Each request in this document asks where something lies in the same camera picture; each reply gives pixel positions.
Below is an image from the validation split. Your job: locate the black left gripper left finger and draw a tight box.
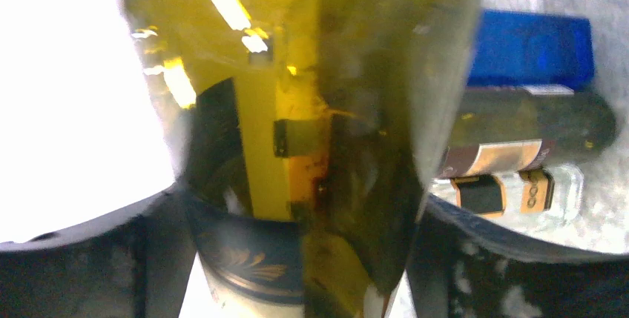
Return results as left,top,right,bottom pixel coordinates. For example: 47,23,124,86
1,188,196,317

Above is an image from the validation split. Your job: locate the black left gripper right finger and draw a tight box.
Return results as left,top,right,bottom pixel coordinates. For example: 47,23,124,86
406,196,628,317

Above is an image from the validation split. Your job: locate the dark green wine bottle front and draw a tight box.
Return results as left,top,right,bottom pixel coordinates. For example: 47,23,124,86
122,0,481,317

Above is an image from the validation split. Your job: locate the clear bottle with black cap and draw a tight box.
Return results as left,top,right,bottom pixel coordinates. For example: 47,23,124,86
430,164,584,233

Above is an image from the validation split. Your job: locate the dark wine bottle behind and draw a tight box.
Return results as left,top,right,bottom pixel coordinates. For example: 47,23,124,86
437,85,618,179

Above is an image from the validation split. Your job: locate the blue bottle with silver cap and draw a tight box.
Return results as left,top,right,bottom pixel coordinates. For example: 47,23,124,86
467,10,595,90

